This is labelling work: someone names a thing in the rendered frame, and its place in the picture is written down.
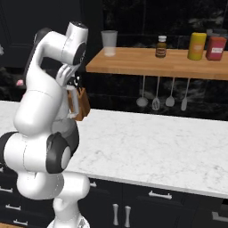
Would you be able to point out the wooden wall shelf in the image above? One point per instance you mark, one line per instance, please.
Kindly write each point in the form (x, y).
(166, 63)

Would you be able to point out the grey hanging wide spatula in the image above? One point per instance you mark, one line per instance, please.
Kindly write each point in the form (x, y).
(170, 100)

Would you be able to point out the black cupboard door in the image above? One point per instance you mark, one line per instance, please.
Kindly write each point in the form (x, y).
(101, 207)
(154, 218)

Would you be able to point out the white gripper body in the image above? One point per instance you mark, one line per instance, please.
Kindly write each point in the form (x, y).
(74, 101)

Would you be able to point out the red canister with label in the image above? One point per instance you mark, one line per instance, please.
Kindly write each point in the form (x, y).
(216, 49)

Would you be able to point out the black wall cupboards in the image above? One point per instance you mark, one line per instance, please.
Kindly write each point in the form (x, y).
(17, 26)

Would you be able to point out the clear glass cup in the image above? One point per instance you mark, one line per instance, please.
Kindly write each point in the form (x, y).
(109, 41)

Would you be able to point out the grey hanging narrow spatula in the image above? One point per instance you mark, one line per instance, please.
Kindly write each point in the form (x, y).
(184, 102)

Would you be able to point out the grey hanging ladle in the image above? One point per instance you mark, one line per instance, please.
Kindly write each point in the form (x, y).
(142, 100)

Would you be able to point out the black drawer front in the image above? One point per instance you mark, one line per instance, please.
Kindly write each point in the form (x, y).
(139, 194)

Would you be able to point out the brown bottle with white cap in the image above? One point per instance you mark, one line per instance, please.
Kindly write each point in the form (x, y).
(161, 47)

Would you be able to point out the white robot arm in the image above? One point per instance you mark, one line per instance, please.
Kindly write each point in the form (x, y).
(38, 112)

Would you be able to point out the yellow canister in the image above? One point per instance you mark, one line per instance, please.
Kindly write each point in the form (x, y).
(197, 46)

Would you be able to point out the grey hanging slotted spatula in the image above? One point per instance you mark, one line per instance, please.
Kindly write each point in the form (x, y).
(156, 102)

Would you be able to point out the small pink object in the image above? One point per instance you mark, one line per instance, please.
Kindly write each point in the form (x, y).
(20, 83)

